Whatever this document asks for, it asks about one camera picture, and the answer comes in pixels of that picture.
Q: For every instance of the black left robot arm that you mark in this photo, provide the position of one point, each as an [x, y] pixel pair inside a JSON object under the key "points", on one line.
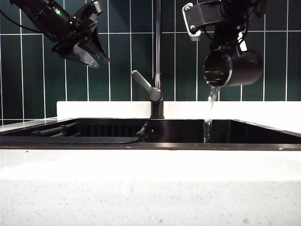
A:
{"points": [[42, 11]]}

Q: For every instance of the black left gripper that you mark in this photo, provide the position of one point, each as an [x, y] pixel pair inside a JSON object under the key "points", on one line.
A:
{"points": [[73, 37]]}

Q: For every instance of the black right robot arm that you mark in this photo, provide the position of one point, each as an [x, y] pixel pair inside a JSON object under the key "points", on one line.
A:
{"points": [[247, 5]]}

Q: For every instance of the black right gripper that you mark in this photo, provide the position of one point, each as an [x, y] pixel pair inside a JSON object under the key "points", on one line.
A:
{"points": [[228, 33]]}

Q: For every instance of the dark metal tall faucet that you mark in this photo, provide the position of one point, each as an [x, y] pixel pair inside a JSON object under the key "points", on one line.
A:
{"points": [[157, 47]]}

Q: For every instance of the black kitchen sink basin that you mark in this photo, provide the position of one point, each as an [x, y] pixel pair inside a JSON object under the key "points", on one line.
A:
{"points": [[247, 134]]}

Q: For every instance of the black steel-lined office mug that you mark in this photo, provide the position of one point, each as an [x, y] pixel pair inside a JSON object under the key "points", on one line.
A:
{"points": [[244, 70]]}

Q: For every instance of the black pull-out sprayer nozzle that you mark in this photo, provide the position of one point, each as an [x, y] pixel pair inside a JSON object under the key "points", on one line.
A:
{"points": [[142, 131]]}

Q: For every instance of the black sink drain rack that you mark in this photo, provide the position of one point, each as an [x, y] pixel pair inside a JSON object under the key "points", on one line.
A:
{"points": [[58, 130]]}

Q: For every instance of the clear water stream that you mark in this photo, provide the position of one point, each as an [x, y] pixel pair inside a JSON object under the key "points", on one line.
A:
{"points": [[211, 99]]}

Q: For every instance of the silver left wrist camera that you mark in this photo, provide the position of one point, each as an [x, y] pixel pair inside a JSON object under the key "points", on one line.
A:
{"points": [[97, 7]]}

